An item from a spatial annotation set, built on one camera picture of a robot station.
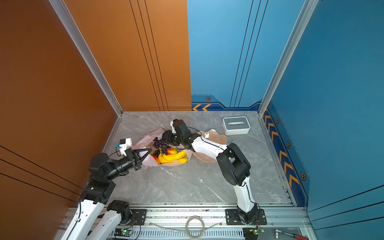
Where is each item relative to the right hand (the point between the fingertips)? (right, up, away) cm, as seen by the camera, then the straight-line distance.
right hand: (159, 138), depth 86 cm
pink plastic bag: (+1, -9, -20) cm, 22 cm away
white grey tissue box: (+50, +7, +22) cm, 55 cm away
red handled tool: (+66, -43, -19) cm, 81 cm away
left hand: (+2, -3, -21) cm, 21 cm away
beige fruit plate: (+31, +1, +16) cm, 35 cm away
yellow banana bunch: (+3, -12, +1) cm, 12 cm away
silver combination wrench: (+45, -3, +17) cm, 48 cm away
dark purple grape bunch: (-1, -3, +1) cm, 3 cm away
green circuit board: (-14, -44, -15) cm, 48 cm away
